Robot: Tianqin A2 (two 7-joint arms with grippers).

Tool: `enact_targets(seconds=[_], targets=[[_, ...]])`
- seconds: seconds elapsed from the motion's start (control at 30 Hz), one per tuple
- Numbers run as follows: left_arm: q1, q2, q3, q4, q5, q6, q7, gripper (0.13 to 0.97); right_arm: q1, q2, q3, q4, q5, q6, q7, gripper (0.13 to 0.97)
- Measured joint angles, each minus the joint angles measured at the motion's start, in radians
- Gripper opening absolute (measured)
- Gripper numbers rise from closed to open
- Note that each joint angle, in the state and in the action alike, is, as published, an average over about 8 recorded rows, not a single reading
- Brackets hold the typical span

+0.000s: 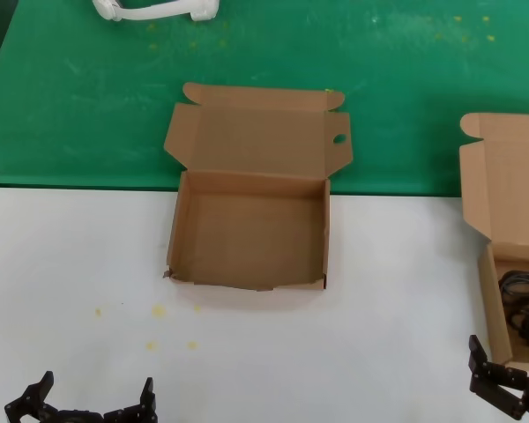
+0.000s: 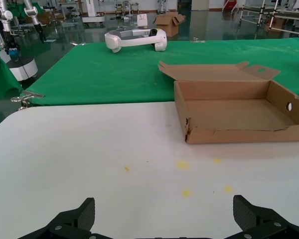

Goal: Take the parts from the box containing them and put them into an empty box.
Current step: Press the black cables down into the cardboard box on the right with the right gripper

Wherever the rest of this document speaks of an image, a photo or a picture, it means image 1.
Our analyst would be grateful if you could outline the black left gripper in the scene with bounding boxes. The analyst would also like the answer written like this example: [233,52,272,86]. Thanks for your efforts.
[4,371,158,423]

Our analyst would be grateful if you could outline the open brown cardboard box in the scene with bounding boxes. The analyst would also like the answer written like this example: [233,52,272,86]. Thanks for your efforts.
[458,112,529,373]

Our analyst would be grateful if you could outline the cardboard box with torn corner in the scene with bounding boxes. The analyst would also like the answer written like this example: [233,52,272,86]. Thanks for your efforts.
[161,82,355,293]

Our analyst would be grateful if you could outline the green table cloth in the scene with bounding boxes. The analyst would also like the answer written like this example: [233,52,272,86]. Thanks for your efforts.
[0,0,529,198]

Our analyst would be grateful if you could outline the white VR headset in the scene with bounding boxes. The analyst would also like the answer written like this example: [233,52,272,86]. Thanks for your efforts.
[91,0,220,22]

